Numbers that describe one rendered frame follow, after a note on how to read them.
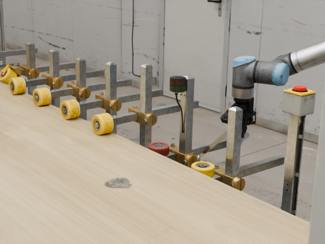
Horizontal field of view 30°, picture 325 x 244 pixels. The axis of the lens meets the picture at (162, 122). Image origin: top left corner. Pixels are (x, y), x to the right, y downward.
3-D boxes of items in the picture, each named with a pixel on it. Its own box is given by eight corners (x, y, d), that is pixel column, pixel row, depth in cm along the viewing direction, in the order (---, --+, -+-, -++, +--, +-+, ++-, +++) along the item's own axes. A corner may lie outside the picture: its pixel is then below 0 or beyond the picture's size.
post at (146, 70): (145, 174, 257) (147, 63, 243) (150, 177, 255) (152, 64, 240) (139, 176, 255) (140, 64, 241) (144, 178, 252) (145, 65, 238)
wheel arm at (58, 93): (127, 83, 308) (128, 77, 307) (132, 85, 305) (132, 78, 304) (39, 98, 278) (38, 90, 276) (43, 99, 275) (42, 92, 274)
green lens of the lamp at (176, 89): (178, 87, 225) (178, 82, 224) (189, 90, 220) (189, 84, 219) (166, 89, 221) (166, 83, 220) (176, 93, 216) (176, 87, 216)
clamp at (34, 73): (29, 72, 330) (28, 64, 329) (40, 77, 320) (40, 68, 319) (18, 74, 327) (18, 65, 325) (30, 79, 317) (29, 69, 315)
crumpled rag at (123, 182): (131, 179, 196) (131, 172, 195) (133, 188, 190) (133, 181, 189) (104, 179, 195) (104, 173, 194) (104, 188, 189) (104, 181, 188)
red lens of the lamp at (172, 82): (178, 81, 224) (179, 75, 223) (189, 84, 219) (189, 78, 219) (166, 83, 220) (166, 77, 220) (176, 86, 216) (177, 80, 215)
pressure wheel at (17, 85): (27, 90, 293) (22, 95, 299) (23, 74, 294) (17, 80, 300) (16, 91, 289) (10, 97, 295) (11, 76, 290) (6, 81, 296)
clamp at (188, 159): (174, 156, 240) (175, 144, 239) (197, 166, 230) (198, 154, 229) (163, 159, 237) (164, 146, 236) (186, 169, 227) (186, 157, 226)
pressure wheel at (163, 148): (159, 167, 235) (160, 139, 232) (172, 173, 229) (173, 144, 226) (143, 171, 231) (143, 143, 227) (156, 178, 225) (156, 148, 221)
